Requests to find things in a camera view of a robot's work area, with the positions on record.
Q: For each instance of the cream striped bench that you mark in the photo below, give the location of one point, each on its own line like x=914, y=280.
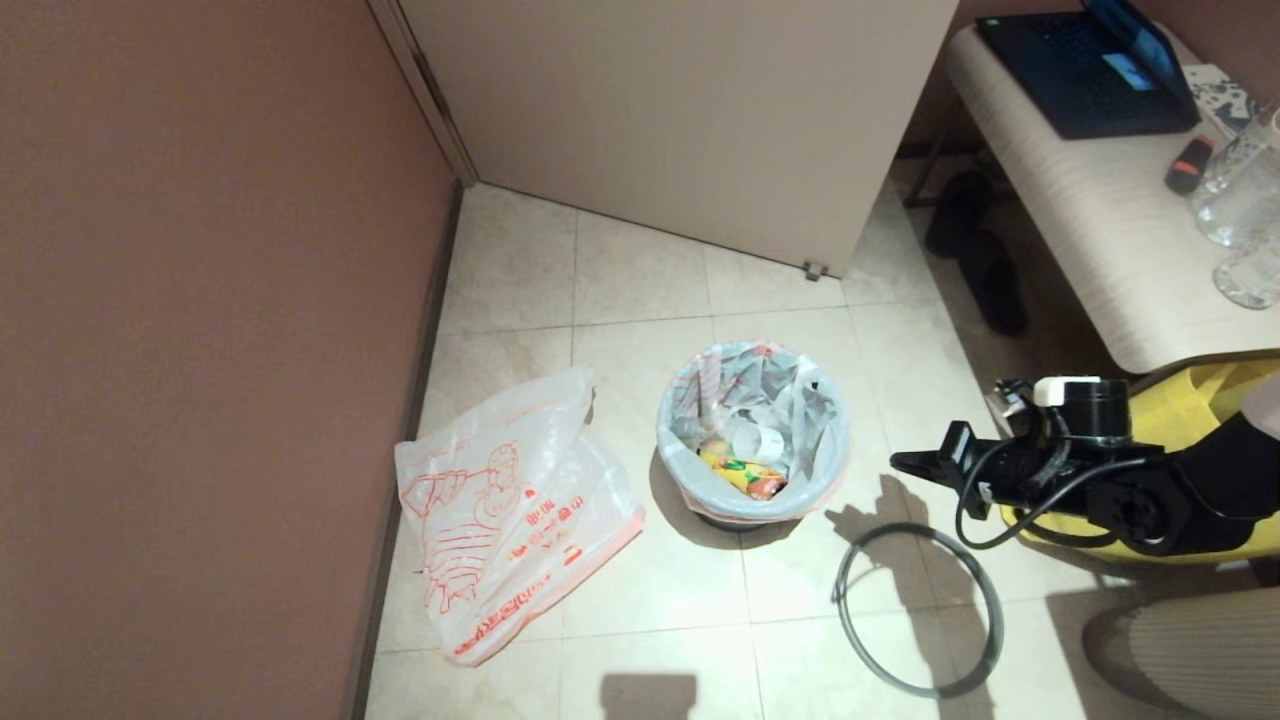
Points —
x=1090, y=220

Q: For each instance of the spare white plastic bag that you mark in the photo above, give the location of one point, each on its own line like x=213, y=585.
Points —
x=685, y=455

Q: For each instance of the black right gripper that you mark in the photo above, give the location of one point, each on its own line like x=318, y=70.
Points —
x=1005, y=470

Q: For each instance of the black round trash bin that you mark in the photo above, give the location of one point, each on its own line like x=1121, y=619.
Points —
x=735, y=520

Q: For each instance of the beige door frame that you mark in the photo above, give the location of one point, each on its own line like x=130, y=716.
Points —
x=420, y=80

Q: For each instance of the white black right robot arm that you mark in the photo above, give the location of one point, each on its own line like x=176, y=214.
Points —
x=1170, y=490

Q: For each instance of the orange yellow snack wrapper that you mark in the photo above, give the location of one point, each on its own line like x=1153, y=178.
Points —
x=745, y=478

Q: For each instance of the black slipper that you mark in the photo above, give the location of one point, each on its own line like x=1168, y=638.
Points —
x=958, y=210
x=995, y=285

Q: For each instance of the beige door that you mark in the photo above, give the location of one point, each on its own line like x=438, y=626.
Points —
x=680, y=120

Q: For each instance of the clear glass cup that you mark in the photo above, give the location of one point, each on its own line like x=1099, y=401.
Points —
x=1238, y=212
x=1248, y=278

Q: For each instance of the beige striped stool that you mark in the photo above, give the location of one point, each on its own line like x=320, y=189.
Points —
x=1200, y=660

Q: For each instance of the dark blue laptop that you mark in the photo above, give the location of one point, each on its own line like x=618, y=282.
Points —
x=1080, y=70

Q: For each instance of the clear ribbed glass bottle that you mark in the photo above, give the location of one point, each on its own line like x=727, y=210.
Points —
x=1240, y=145

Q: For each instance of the small metal door stopper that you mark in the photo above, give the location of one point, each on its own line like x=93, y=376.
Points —
x=814, y=272

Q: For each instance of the black orange handheld device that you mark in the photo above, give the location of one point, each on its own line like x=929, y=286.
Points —
x=1187, y=165

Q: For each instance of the white red-printed plastic bag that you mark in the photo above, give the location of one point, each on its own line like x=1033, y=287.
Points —
x=500, y=520

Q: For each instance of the white black patterned card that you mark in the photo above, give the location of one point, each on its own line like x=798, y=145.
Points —
x=1218, y=98

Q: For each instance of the clear plastic water bottle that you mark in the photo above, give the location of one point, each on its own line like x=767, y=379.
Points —
x=758, y=440

